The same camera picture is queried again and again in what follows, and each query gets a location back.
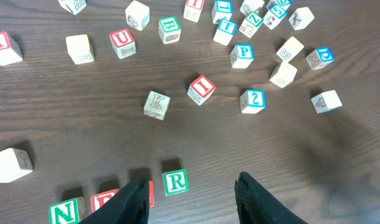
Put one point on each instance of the blue d block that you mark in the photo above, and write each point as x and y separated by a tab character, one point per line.
284	4
320	58

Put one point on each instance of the red E block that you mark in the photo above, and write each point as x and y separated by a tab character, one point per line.
100	199

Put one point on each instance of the green Z block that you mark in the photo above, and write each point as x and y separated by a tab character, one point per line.
251	24

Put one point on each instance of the yellow block upper centre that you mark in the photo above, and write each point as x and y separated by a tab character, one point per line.
137	15

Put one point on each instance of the red u block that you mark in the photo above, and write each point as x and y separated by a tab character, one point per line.
151	188
123	43

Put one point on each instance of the white K block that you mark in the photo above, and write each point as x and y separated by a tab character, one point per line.
156	105

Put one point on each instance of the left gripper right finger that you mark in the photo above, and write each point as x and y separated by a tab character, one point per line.
256	205

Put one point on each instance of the yellow block lower left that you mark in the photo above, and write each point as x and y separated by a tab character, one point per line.
14	164

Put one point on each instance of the yellow block upper right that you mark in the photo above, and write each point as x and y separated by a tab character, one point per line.
251	6

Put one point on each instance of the blue D block lower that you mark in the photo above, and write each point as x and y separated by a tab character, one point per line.
320	58

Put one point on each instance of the red I block upper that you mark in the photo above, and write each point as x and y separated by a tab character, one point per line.
193	9

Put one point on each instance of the yellow block mid right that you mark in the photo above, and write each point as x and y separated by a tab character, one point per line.
291	48

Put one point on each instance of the blue P block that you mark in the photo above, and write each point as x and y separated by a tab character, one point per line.
241	56

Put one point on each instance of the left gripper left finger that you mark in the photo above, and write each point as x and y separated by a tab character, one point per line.
131	205

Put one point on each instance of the blue D block upper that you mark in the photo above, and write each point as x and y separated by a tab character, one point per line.
284	4

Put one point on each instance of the green B block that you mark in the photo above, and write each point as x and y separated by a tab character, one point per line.
169	29

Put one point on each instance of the green N block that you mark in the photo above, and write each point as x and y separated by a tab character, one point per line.
71	211

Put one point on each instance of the blue L block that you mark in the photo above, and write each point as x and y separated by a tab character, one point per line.
222	10

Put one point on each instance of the yellow block centre left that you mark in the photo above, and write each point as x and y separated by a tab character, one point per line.
80	49

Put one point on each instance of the blue T block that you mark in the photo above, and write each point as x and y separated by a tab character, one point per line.
225	31

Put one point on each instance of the yellow block lower right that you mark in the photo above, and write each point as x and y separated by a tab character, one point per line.
283	74

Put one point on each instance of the yellow block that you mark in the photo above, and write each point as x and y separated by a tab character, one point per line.
137	15
14	164
283	74
301	18
251	6
80	49

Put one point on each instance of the green R block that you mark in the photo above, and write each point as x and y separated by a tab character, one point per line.
175	182

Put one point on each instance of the red I block lower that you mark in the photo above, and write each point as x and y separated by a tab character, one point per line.
201	89

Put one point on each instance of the yellow block far right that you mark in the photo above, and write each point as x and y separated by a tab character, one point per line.
301	18

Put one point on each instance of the blue S block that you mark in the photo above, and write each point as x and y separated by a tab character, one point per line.
274	16

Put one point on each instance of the red i block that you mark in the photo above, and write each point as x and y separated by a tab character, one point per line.
193	9
201	89

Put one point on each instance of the blue 2 block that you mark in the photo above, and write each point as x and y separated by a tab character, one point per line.
252	101

